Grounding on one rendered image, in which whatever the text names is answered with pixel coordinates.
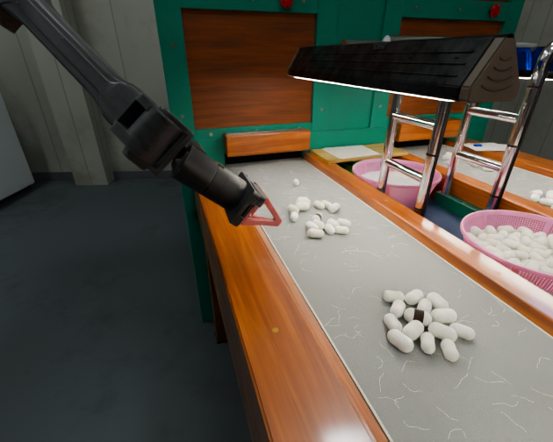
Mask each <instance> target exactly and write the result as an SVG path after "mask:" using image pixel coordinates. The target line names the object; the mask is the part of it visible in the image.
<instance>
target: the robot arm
mask: <svg viewBox="0 0 553 442"><path fill-rule="evenodd" d="M0 25H1V26H2V27H4V28H5V29H7V30H8V31H10V32H12V33H14V34H15V33H16V31H17V30H18V29H19V28H20V26H21V25H24V26H25V27H26V28H27V29H28V30H29V31H30V32H31V33H32V34H33V35H34V36H35V37H36V39H37V40H38V41H39V42H40V43H41V44H42V45H43V46H44V47H45V48H46V49H47V50H48V51H49V52H50V53H51V54H52V55H53V57H54V58H55V59H56V60H57V61H58V62H60V64H61V65H62V66H63V67H64V68H65V69H67V71H68V72H69V73H70V74H71V75H72V76H73V77H74V78H75V79H76V80H77V81H78V82H79V83H80V84H81V85H82V86H83V87H84V88H85V89H86V91H87V92H88V93H89V94H90V95H91V97H92V98H93V99H94V101H95V102H96V104H97V106H98V107H99V109H100V110H101V112H102V115H103V117H104V119H105V120H106V121H107V122H108V123H109V124H110V125H111V127H110V130H111V131H112V132H113V133H114V134H115V135H116V136H117V138H118V139H119V140H120V141H121V142H122V143H123V144H124V145H125V146H124V149H123V150H122V153H123V155H124V156H125V157H126V158H127V159H128V160H130V161H131V162H132V163H133V164H135V165H136V166H137V167H139V168H140V169H142V170H143V171H145V170H146V169H148V170H150V171H151V172H152V173H154V174H155V175H156V176H157V175H158V174H159V173H160V172H161V171H162V170H163V169H164V168H165V167H166V166H167V165H168V164H169V163H170V162H171V161H172V162H171V167H172V172H171V175H170V176H171V177H172V178H174V179H175V180H177V181H179V182H180V183H182V184H183V185H185V186H187V187H189V188H190V189H193V190H194V191H196V192H198V194H200V195H202V196H204V197H206V198H208V199H209V200H211V201H213V202H214V203H216V204H217V205H219V206H221V207H222V208H224V209H225V212H226V215H227V218H228V221H229V223H230V224H232V225H234V226H236V227H237V226H239V225H268V226H279V225H280V224H281V223H282V221H283V220H282V219H281V218H280V216H279V214H278V213H277V211H276V209H275V207H274V206H273V204H272V203H271V201H270V200H269V198H268V196H267V195H266V193H265V192H264V191H263V189H262V188H261V186H260V185H259V184H257V183H256V182H251V181H250V180H249V179H248V176H247V175H246V174H245V173H243V172H240V173H239V175H236V174H234V173H233V172H231V171H230V170H228V169H227V168H225V167H223V166H221V165H220V164H219V163H218V162H217V161H215V160H213V159H212V158H210V157H209V156H207V154H206V152H205V150H204V149H203V147H201V146H200V145H199V144H198V143H197V142H196V141H194V140H191V139H192V138H193V137H194V136H195V135H194V134H193V132H192V131H191V130H190V129H189V128H188V127H187V126H186V125H184V124H183V123H182V122H181V121H180V120H179V119H178V118H177V117H176V116H175V115H173V114H172V113H171V112H170V111H169V110H168V109H167V107H164V106H163V105H162V106H161V107H159V106H158V105H157V104H156V103H155V102H154V101H153V100H152V99H151V98H150V97H149V96H148V95H147V94H146V93H145V92H144V91H142V90H141V89H139V88H138V87H136V86H135V85H133V84H131V83H129V82H127V81H125V80H124V79H123V78H122V77H121V76H120V75H119V74H118V73H117V72H116V71H115V70H114V69H113V68H112V67H111V66H110V65H109V64H108V63H107V62H106V61H105V60H104V59H103V58H102V57H101V56H100V55H99V54H98V53H97V52H96V51H95V50H94V49H93V48H92V47H91V46H90V45H89V44H88V43H87V42H86V41H85V40H84V39H83V38H82V37H81V36H80V35H79V34H78V33H77V32H76V31H75V30H74V29H73V28H72V27H71V26H70V25H69V24H68V23H67V22H66V21H65V20H64V19H63V18H62V17H61V15H60V14H59V13H58V12H57V10H56V9H55V8H54V7H53V5H52V3H51V0H0ZM264 204H266V206H267V208H268V209H269V211H270V213H271V214H272V216H273V218H267V217H261V216H258V215H256V214H255V212H256V211H257V210H258V208H261V206H263V205H264Z"/></svg>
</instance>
